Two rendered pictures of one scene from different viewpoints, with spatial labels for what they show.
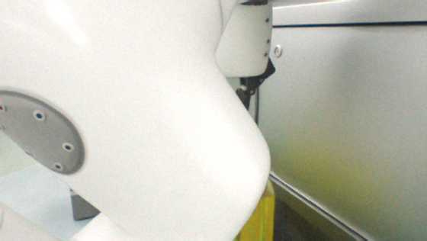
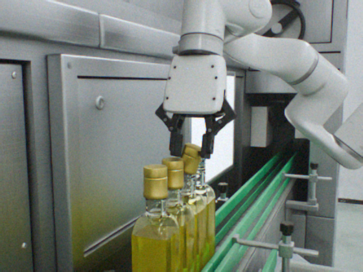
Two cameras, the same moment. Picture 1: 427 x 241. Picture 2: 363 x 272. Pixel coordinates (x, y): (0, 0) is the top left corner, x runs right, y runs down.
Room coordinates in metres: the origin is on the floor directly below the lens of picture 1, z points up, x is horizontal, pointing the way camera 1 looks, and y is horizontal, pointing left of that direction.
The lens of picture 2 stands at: (0.93, 0.45, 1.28)
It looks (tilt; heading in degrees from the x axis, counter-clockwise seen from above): 8 degrees down; 227
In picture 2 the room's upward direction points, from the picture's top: straight up
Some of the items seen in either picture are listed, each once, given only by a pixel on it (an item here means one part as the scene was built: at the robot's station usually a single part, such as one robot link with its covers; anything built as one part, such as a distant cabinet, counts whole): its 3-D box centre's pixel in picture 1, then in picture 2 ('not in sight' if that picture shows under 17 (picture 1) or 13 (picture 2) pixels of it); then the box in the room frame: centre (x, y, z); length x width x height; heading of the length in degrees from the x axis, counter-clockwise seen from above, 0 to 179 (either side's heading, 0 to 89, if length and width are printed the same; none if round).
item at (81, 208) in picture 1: (85, 199); not in sight; (0.92, 0.39, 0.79); 0.08 x 0.08 x 0.08; 24
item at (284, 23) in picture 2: not in sight; (277, 28); (-0.39, -0.43, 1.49); 0.21 x 0.05 x 0.21; 114
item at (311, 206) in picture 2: not in sight; (305, 193); (-0.29, -0.23, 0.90); 0.17 x 0.05 x 0.22; 114
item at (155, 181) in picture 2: not in sight; (155, 181); (0.59, 0.03, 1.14); 0.04 x 0.04 x 0.04
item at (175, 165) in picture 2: not in sight; (172, 173); (0.54, 0.00, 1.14); 0.04 x 0.04 x 0.04
